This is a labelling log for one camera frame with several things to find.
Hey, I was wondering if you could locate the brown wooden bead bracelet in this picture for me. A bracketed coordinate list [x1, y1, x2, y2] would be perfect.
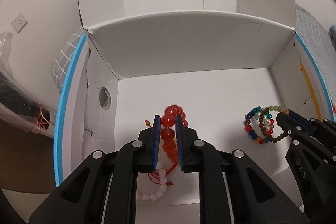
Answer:
[258, 105, 291, 143]

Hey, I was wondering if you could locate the large red bead bracelet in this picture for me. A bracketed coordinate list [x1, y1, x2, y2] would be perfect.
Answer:
[159, 104, 189, 162]

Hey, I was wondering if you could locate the white cardboard box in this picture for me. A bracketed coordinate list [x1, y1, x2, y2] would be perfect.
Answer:
[53, 0, 336, 224]

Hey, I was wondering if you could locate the clear plastic bag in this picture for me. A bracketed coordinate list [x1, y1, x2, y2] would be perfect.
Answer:
[1, 32, 55, 138]

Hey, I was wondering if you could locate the multicolour bead bracelet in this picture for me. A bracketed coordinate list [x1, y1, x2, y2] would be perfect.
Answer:
[243, 105, 275, 145]

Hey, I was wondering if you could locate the pink white bead bracelet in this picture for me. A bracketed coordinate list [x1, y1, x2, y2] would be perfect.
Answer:
[138, 160, 174, 202]

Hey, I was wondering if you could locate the white wall socket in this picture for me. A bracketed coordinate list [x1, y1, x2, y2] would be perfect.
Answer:
[11, 12, 28, 34]

